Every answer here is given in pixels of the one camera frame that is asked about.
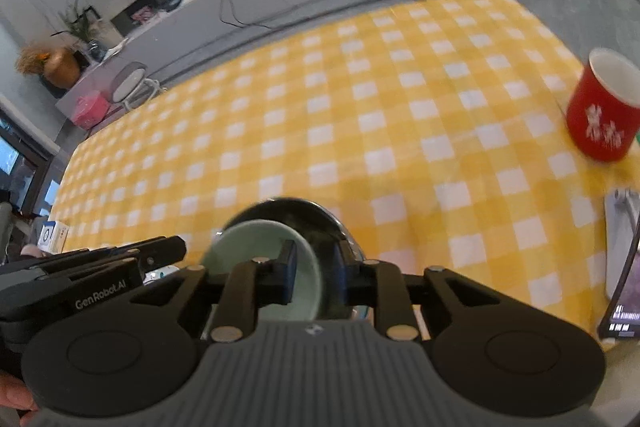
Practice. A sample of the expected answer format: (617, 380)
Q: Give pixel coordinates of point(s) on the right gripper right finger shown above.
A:
(380, 286)

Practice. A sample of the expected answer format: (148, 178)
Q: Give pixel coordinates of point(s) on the person left hand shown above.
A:
(15, 395)

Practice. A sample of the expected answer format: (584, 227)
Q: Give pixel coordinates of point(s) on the yellow checkered tablecloth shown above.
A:
(433, 130)

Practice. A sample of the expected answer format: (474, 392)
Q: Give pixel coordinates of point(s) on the blue steel bowl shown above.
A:
(325, 234)

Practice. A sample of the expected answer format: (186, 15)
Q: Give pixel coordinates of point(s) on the pink plastic basket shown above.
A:
(90, 110)

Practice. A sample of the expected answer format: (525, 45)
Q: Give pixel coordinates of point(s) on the small grey stool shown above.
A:
(130, 82)

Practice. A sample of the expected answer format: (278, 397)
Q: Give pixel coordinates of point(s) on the potted plant in blue vase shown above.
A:
(79, 20)

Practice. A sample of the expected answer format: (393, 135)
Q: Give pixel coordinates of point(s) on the green ceramic bowl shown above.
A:
(264, 238)

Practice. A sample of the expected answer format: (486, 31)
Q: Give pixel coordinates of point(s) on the bronze round vase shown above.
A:
(61, 68)

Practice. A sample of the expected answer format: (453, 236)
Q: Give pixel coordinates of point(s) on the smartphone on stand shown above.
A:
(621, 318)

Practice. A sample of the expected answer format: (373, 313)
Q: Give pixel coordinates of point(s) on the white phone stand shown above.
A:
(621, 212)

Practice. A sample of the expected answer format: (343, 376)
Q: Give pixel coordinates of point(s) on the red mug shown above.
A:
(602, 115)

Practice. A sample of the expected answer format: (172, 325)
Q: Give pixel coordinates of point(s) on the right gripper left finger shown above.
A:
(250, 285)

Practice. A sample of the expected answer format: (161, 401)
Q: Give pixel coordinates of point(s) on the small white blue box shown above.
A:
(52, 237)

